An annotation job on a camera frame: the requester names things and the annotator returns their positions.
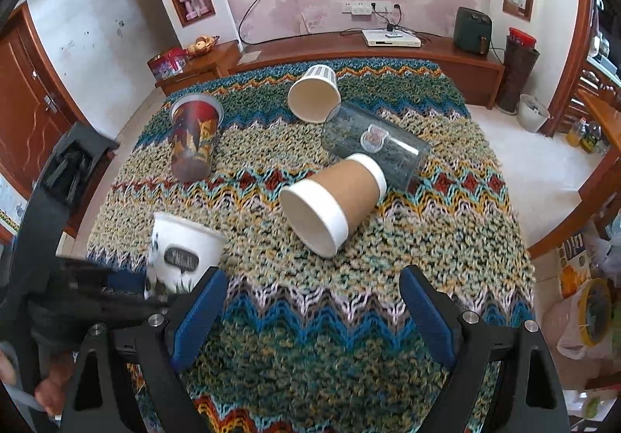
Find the white panda paper cup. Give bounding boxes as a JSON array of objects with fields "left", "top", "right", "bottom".
[{"left": 144, "top": 212, "right": 226, "bottom": 298}]

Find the brown sleeved paper cup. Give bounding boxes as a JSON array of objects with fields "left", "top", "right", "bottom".
[{"left": 279, "top": 154, "right": 387, "bottom": 258}]

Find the dark red printed plastic cup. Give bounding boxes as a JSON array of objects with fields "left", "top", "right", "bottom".
[{"left": 170, "top": 92, "right": 224, "bottom": 183}]

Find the dark transparent plastic cup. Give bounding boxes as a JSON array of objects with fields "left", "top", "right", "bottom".
[{"left": 321, "top": 102, "right": 430, "bottom": 191}]

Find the white dotted paper cup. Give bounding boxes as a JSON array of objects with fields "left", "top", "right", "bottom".
[{"left": 287, "top": 64, "right": 341, "bottom": 124}]

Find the person's left hand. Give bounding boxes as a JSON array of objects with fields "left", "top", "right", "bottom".
[{"left": 1, "top": 351, "right": 75, "bottom": 417}]

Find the orange printed plastic bag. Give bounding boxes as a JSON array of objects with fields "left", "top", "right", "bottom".
[{"left": 557, "top": 232, "right": 592, "bottom": 298}]

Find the colourful knitted table cloth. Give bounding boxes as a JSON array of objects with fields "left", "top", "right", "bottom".
[{"left": 87, "top": 58, "right": 535, "bottom": 432}]

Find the wooden dining table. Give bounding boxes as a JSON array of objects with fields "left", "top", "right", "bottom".
[{"left": 526, "top": 86, "right": 621, "bottom": 261}]

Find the brown wooden door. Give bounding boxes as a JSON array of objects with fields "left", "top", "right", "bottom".
[{"left": 0, "top": 1, "right": 118, "bottom": 240}]

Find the white waste bin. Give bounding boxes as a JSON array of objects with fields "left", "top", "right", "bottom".
[{"left": 517, "top": 94, "right": 550, "bottom": 133}]

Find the yellow oil bottle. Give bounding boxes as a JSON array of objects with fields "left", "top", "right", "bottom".
[{"left": 566, "top": 118, "right": 587, "bottom": 147}]

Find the long wooden TV cabinet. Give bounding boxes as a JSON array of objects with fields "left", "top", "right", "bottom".
[{"left": 227, "top": 29, "right": 507, "bottom": 111}]

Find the wooden drawer side cabinet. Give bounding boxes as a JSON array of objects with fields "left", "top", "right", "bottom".
[{"left": 155, "top": 41, "right": 241, "bottom": 96}]

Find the red printed tin box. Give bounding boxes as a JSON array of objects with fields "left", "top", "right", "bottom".
[{"left": 147, "top": 47, "right": 188, "bottom": 81}]

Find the dark woven tall stand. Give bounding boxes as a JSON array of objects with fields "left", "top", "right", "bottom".
[{"left": 496, "top": 35, "right": 540, "bottom": 116}]

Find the white paper on cabinet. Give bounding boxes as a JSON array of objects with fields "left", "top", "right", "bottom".
[{"left": 238, "top": 50, "right": 261, "bottom": 65}]

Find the fruit basket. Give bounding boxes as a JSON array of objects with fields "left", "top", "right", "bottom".
[{"left": 185, "top": 36, "right": 219, "bottom": 58}]

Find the white set-top box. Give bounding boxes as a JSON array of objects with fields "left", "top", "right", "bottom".
[{"left": 361, "top": 29, "right": 422, "bottom": 48}]

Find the dark green air fryer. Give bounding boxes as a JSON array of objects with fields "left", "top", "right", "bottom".
[{"left": 453, "top": 6, "right": 493, "bottom": 56}]

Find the red lidded container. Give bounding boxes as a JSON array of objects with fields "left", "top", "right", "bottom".
[{"left": 508, "top": 28, "right": 537, "bottom": 49}]

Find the pink dumbbell pair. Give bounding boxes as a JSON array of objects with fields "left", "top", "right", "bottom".
[{"left": 179, "top": 0, "right": 213, "bottom": 22}]

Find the black TV power cable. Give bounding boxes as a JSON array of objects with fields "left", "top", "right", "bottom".
[{"left": 237, "top": 0, "right": 274, "bottom": 48}]

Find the white wall power strip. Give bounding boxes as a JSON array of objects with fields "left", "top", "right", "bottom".
[{"left": 341, "top": 0, "right": 399, "bottom": 16}]

